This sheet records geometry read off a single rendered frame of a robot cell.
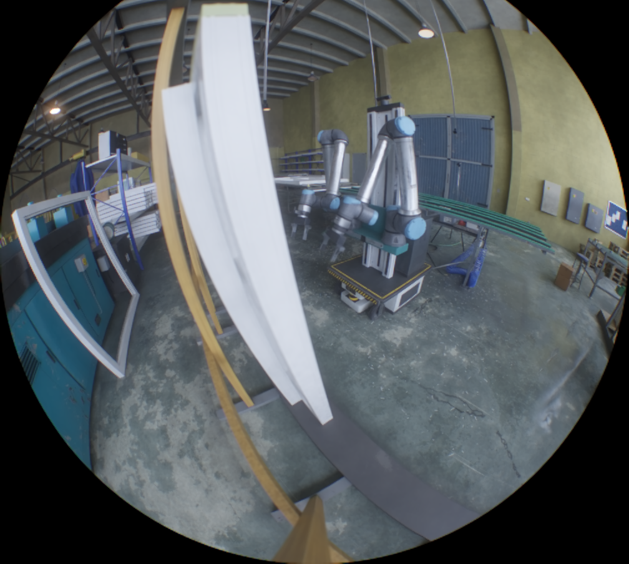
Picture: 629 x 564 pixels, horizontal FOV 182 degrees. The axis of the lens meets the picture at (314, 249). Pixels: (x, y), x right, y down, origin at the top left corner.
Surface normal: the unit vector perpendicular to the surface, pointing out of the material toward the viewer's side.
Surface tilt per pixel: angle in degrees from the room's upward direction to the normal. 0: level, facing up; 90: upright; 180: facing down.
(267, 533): 0
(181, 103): 90
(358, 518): 0
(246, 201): 90
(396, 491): 0
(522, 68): 90
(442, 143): 90
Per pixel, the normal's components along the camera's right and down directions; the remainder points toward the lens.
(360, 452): -0.02, -0.91
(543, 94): -0.82, 0.25
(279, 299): 0.56, 0.33
